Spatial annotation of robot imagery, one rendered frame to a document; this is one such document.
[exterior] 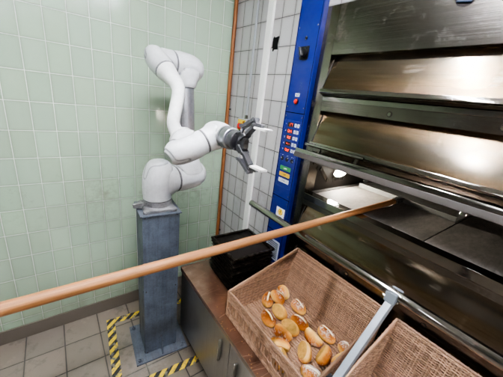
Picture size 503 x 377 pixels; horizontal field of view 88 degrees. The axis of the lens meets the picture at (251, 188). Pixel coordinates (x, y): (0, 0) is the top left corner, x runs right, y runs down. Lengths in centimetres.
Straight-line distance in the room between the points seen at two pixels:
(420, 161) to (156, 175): 120
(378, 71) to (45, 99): 165
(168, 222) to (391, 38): 136
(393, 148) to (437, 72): 30
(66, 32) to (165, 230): 115
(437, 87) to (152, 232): 143
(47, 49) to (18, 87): 24
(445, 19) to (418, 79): 19
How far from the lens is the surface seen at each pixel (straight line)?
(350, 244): 140
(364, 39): 137
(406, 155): 119
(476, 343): 88
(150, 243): 158
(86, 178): 192
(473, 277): 122
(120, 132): 188
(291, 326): 143
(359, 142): 129
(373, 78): 130
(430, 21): 126
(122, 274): 75
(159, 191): 147
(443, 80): 119
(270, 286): 161
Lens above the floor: 165
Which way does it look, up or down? 19 degrees down
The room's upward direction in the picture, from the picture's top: 7 degrees clockwise
